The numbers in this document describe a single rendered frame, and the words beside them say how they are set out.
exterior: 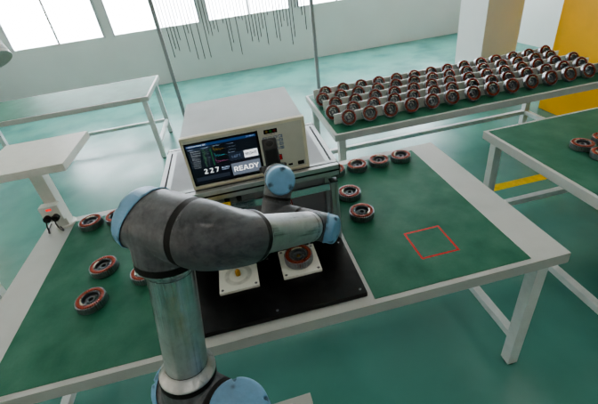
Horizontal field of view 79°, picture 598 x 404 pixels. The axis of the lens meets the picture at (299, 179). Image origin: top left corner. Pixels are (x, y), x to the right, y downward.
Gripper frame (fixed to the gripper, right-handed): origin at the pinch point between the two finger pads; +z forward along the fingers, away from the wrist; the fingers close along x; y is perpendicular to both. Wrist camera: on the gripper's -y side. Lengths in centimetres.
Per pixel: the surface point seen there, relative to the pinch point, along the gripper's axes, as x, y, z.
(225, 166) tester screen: -15.9, -2.4, 5.9
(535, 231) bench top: 98, 48, 2
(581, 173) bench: 146, 36, 26
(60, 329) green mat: -87, 44, 10
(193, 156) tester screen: -25.6, -8.4, 3.1
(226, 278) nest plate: -25.1, 39.7, 11.0
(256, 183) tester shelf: -6.3, 6.0, 6.7
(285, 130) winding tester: 7.4, -11.0, 2.0
